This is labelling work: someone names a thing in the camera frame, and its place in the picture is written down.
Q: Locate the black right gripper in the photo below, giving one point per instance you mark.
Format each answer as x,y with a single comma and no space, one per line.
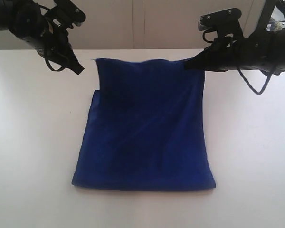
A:
263,50

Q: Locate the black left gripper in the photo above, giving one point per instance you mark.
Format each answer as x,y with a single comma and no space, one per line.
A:
44,39

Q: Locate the blue microfiber towel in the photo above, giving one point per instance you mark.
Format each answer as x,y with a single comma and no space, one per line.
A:
144,130

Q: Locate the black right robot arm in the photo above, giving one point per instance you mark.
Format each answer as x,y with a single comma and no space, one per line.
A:
263,50

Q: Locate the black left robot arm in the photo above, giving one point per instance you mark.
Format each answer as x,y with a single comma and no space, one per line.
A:
14,13

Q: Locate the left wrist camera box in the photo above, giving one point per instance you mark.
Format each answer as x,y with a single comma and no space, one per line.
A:
66,13

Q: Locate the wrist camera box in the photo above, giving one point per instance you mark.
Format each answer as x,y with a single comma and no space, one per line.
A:
66,13
222,22

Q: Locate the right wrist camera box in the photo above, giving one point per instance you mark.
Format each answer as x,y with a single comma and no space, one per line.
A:
222,22

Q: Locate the black window frame post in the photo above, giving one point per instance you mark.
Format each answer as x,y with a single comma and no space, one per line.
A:
265,15

